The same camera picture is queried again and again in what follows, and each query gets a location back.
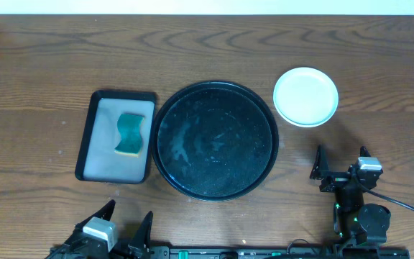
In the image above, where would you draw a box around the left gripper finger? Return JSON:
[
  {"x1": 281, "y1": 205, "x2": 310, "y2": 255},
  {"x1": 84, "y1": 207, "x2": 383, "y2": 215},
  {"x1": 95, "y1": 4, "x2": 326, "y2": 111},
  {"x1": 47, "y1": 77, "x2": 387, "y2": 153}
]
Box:
[
  {"x1": 75, "y1": 199, "x2": 116, "y2": 230},
  {"x1": 128, "y1": 211, "x2": 154, "y2": 252}
]

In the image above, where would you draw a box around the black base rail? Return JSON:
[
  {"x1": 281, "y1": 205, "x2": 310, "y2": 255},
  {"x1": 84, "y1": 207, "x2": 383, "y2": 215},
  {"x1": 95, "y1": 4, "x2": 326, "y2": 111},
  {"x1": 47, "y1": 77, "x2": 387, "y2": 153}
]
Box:
[{"x1": 145, "y1": 246, "x2": 410, "y2": 259}]

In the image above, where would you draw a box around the black round tray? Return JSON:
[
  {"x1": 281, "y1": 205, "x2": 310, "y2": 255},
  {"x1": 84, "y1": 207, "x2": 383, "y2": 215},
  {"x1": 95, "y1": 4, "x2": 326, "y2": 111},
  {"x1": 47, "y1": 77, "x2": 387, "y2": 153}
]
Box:
[{"x1": 151, "y1": 81, "x2": 279, "y2": 201}]

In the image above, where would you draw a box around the black rectangular water tray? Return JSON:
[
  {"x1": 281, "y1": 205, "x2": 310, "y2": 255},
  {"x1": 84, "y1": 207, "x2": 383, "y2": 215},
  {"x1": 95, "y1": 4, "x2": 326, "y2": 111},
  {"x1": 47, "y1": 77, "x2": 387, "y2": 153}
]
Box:
[{"x1": 75, "y1": 90, "x2": 157, "y2": 184}]

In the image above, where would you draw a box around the light blue plate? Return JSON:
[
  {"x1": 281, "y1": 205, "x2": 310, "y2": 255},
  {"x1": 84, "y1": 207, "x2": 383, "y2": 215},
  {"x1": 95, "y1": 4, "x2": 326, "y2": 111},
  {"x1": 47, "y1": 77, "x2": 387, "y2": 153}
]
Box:
[{"x1": 272, "y1": 67, "x2": 339, "y2": 128}]

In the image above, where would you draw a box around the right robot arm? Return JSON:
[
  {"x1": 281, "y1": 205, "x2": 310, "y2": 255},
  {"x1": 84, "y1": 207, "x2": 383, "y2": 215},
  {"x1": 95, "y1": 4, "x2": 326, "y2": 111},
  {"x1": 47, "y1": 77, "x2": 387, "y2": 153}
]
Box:
[{"x1": 310, "y1": 145, "x2": 391, "y2": 258}]

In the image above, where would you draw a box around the green yellow sponge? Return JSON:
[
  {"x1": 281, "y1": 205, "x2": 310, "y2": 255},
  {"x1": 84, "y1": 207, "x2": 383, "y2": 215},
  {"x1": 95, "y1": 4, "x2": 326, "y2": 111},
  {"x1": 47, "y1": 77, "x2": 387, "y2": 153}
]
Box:
[{"x1": 114, "y1": 114, "x2": 144, "y2": 157}]

